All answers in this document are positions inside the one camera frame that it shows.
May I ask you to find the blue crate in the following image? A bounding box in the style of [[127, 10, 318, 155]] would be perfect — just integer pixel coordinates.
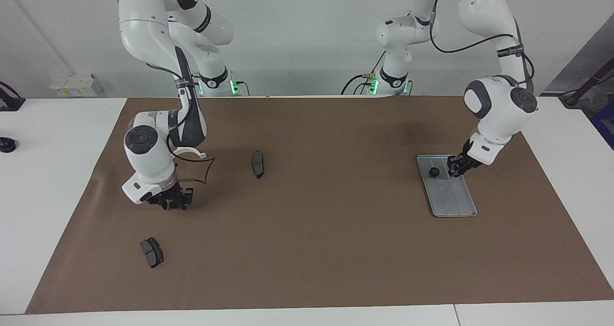
[[592, 101, 614, 149]]

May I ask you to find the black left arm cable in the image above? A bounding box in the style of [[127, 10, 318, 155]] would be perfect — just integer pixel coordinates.
[[429, 0, 535, 94]]

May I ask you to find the silver metal compartment tray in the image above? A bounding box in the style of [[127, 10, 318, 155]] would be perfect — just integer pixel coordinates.
[[416, 154, 478, 218]]

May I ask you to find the black desk clamp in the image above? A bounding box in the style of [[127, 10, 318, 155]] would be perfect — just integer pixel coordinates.
[[0, 81, 25, 112]]

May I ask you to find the short dark grey brake pad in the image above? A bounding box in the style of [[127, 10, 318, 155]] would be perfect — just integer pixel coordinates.
[[140, 237, 165, 268]]

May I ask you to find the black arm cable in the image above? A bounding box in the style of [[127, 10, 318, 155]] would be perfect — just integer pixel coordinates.
[[144, 62, 215, 185], [429, 0, 535, 94]]

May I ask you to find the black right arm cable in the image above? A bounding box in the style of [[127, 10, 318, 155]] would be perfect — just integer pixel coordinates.
[[144, 62, 215, 185]]

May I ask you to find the brown table mat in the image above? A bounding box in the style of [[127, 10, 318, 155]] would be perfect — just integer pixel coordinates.
[[25, 95, 614, 314]]

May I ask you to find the white wall socket box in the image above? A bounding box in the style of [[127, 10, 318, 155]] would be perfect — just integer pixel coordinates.
[[49, 73, 104, 97]]

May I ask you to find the long dark grey brake pad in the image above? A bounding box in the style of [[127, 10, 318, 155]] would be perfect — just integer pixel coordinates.
[[251, 151, 266, 179]]

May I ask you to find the white plastic half-ring clamp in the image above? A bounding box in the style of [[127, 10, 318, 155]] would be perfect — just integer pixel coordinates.
[[170, 145, 208, 160]]

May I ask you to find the black stand pole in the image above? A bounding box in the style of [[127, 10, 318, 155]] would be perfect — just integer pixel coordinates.
[[559, 60, 614, 108]]

